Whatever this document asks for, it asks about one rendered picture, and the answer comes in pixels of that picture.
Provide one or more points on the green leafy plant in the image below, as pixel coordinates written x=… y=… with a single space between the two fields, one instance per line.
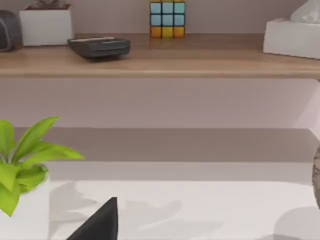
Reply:
x=22 y=160

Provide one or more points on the white plant pot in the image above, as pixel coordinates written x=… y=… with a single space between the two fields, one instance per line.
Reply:
x=27 y=215

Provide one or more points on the dark grey round clock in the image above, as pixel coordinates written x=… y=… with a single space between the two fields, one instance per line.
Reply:
x=7 y=31

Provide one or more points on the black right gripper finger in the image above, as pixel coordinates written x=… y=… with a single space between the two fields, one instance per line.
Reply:
x=102 y=222

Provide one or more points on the white square planter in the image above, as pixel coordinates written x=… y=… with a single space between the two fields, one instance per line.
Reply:
x=45 y=26

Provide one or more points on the wooden shelf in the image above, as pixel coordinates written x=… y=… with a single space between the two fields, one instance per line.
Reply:
x=175 y=63

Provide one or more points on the grey marbled vase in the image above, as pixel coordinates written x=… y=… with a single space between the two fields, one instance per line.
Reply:
x=317 y=175

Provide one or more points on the coloured puzzle cube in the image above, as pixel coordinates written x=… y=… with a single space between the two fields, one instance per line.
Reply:
x=167 y=18

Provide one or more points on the white tissue box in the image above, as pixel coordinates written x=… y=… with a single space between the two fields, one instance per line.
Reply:
x=292 y=37

